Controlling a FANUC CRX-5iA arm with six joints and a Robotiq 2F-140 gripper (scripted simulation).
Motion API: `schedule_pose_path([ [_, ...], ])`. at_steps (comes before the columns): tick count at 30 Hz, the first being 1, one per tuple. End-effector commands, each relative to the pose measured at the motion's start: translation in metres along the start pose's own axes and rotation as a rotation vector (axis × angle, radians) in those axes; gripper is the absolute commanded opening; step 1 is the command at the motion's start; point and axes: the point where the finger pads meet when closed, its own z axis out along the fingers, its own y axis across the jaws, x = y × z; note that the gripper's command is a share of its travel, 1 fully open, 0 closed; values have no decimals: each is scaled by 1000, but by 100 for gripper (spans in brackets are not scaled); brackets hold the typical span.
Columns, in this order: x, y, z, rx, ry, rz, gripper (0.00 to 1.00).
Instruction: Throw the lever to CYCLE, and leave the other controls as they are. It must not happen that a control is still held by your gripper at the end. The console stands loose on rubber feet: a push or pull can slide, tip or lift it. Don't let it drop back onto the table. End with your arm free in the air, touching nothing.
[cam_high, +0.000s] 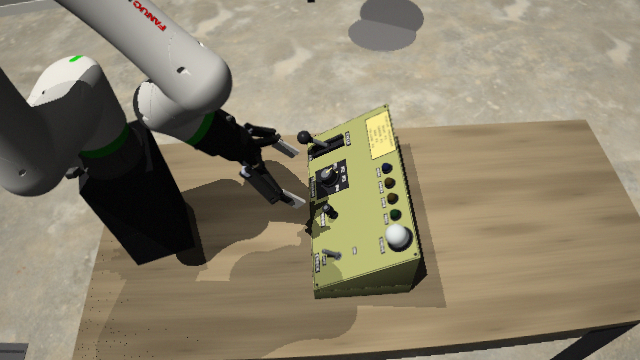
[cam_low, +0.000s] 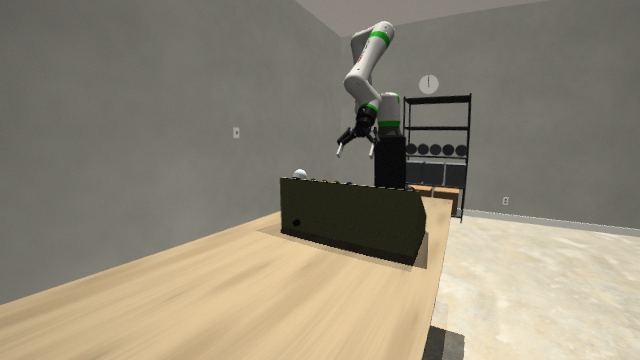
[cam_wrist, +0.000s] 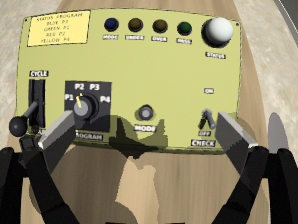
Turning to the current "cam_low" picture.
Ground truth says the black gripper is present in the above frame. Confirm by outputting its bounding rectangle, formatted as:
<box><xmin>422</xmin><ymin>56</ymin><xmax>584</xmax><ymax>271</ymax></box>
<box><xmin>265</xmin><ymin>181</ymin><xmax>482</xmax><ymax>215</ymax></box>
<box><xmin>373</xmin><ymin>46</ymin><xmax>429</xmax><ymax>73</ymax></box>
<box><xmin>337</xmin><ymin>116</ymin><xmax>381</xmax><ymax>159</ymax></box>

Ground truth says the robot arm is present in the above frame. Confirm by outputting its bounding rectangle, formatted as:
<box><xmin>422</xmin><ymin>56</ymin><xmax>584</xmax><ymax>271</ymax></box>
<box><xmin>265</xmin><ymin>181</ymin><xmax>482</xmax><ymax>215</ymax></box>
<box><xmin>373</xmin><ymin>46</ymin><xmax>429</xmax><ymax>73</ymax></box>
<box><xmin>344</xmin><ymin>21</ymin><xmax>402</xmax><ymax>138</ymax></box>

